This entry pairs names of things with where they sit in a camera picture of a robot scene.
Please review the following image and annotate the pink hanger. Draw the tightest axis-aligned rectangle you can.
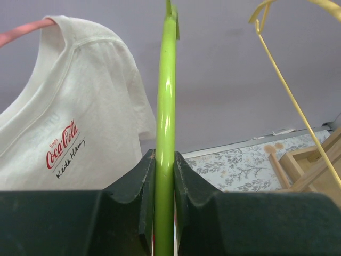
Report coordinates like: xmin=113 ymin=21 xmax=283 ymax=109
xmin=0 ymin=19 xmax=56 ymax=47

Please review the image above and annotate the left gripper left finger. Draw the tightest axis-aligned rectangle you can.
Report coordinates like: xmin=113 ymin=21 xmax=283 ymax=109
xmin=1 ymin=149 xmax=156 ymax=255

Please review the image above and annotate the green hanger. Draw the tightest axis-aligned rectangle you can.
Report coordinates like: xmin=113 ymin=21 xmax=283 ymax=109
xmin=153 ymin=1 xmax=180 ymax=255

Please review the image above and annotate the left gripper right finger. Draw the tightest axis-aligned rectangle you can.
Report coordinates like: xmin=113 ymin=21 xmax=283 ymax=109
xmin=174 ymin=153 xmax=340 ymax=255

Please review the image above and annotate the wooden clothes rack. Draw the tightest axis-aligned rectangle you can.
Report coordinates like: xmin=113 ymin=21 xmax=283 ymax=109
xmin=267 ymin=127 xmax=341 ymax=193

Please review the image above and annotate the floral table cloth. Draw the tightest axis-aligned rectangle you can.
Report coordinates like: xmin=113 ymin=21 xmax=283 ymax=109
xmin=185 ymin=131 xmax=314 ymax=192

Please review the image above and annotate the yellow hanger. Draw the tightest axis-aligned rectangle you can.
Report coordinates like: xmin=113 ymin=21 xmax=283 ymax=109
xmin=249 ymin=1 xmax=340 ymax=185

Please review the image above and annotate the white Coca-Cola t shirt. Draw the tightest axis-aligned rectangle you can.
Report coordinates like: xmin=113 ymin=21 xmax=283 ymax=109
xmin=1 ymin=16 xmax=156 ymax=190

